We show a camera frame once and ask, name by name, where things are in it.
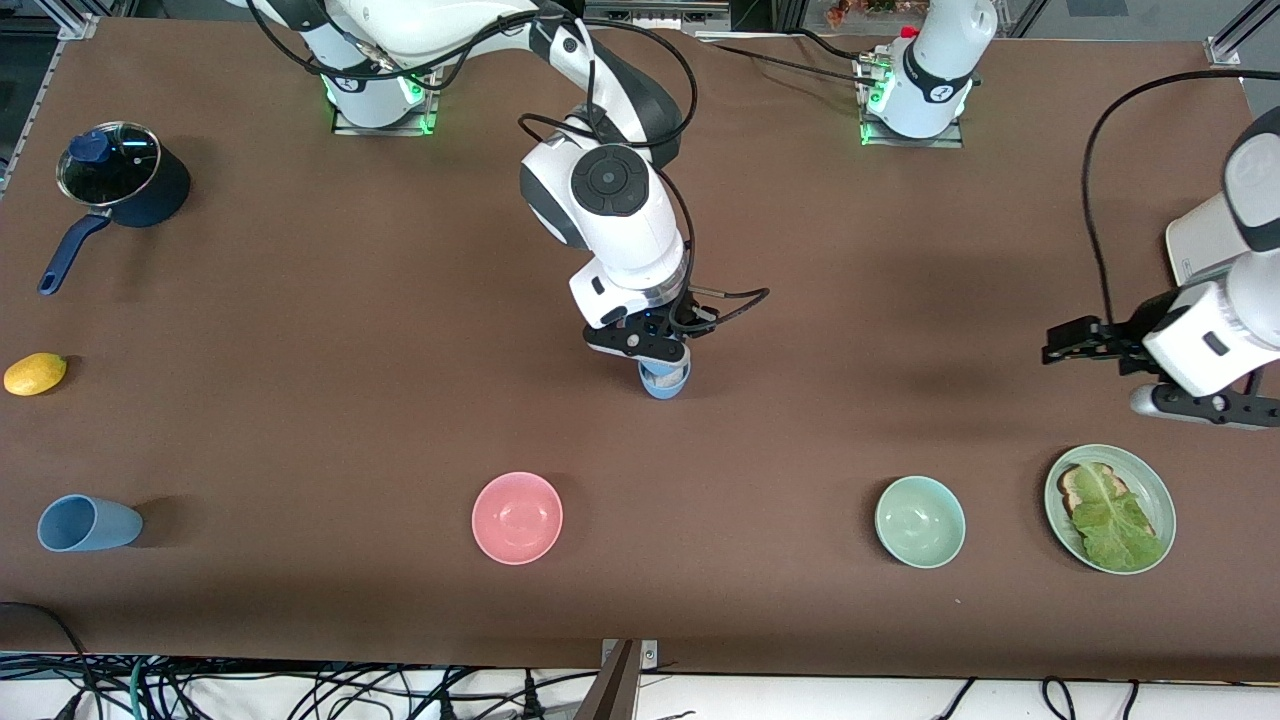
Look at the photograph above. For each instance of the metal table edge bracket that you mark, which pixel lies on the metal table edge bracket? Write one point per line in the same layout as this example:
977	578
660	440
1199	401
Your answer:
650	655

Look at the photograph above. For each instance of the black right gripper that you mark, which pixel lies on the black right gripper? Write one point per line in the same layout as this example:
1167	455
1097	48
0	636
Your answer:
682	322

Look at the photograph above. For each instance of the white toaster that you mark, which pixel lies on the white toaster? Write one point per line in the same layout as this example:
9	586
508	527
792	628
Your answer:
1200	245

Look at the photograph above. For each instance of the pale green plate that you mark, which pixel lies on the pale green plate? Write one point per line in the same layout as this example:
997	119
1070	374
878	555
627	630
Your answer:
1162	500

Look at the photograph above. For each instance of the toast slice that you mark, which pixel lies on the toast slice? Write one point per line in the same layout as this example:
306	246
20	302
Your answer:
1070	490

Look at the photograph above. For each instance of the brown table cloth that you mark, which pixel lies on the brown table cloth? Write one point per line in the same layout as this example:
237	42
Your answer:
700	450

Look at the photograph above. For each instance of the yellow lemon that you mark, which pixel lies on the yellow lemon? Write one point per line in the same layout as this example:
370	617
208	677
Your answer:
35	374

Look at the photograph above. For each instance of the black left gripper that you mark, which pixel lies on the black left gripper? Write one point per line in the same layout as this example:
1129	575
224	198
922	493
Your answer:
1120	339

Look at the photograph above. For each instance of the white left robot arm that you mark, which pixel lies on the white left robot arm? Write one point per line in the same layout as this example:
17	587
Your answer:
1200	340

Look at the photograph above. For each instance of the aluminium frame profile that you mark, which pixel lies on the aluminium frame profile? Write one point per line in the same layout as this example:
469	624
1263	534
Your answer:
80	20
1235	45

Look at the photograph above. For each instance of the orange artificial flowers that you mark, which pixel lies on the orange artificial flowers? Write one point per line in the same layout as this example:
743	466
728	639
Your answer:
850	12

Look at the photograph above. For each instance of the glass lid with blue knob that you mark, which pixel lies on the glass lid with blue knob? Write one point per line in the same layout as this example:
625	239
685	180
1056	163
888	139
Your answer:
120	175

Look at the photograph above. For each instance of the green lettuce leaf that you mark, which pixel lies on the green lettuce leaf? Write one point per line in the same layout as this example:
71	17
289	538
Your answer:
1115	530

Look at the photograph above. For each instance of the grey box behind table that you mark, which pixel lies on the grey box behind table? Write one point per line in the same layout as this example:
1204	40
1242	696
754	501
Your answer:
655	15

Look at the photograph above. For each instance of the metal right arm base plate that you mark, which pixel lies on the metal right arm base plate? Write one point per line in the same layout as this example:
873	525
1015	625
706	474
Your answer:
385	128

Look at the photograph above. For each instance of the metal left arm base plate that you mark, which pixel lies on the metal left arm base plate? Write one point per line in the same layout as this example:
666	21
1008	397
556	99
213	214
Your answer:
910	143

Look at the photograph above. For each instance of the blue cup with white filling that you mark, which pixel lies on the blue cup with white filling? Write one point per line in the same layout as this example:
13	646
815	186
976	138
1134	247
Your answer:
665	392

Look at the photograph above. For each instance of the dark blue saucepan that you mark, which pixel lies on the dark blue saucepan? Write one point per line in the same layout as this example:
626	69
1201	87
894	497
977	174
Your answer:
165	195

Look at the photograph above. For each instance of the pale green bowl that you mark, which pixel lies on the pale green bowl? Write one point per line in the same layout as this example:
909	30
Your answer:
920	522

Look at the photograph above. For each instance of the pink bowl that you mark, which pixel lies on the pink bowl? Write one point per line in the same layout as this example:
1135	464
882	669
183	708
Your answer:
517	518

